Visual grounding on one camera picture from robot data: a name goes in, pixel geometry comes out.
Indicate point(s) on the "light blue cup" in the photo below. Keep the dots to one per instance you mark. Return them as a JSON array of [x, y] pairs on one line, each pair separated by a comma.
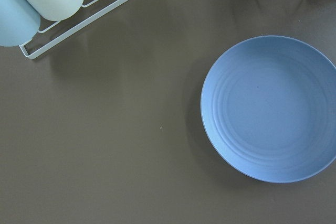
[[19, 22]]

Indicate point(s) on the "blue round plate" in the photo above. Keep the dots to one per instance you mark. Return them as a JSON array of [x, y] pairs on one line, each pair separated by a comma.
[[268, 109]]

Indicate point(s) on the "white wire cup rack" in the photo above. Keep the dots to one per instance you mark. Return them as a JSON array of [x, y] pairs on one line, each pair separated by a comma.
[[51, 33]]

